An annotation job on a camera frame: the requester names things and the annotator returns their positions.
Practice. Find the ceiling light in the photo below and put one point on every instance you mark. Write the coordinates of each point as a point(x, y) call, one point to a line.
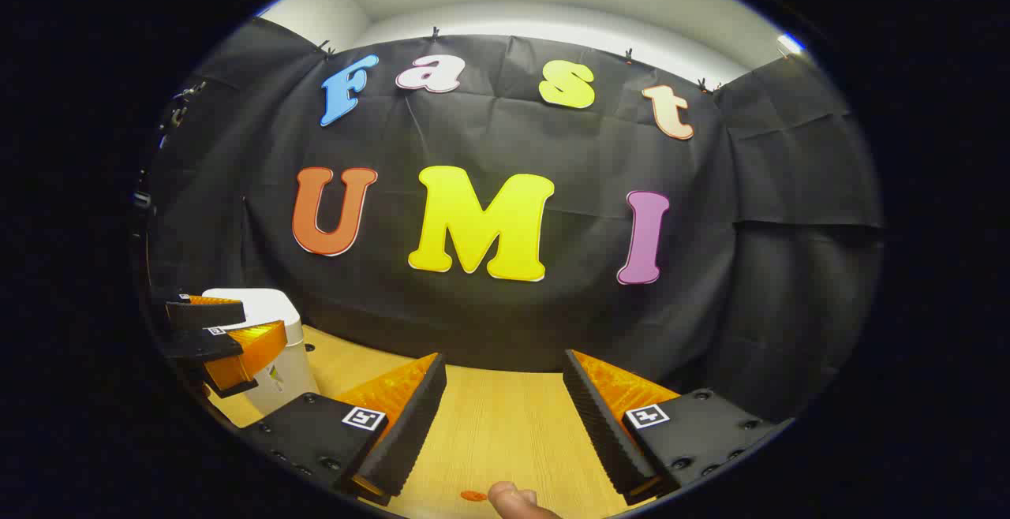
point(790, 43)

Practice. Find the orange paper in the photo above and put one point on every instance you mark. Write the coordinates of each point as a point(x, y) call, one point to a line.
point(473, 496)

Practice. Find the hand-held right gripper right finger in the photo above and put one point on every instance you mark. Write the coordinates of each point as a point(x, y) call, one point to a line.
point(604, 432)

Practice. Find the black backdrop cloth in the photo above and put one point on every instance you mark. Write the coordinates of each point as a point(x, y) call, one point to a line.
point(750, 266)

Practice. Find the wooden desktop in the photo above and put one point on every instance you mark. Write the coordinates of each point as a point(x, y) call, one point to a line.
point(505, 424)

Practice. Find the white desktop garbage bin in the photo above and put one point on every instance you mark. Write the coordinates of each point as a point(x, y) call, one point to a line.
point(288, 377)

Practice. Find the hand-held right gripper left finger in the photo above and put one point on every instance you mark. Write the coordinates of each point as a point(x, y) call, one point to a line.
point(410, 440)

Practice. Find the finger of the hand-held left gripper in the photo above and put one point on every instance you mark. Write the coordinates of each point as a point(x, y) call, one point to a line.
point(193, 344)
point(205, 314)

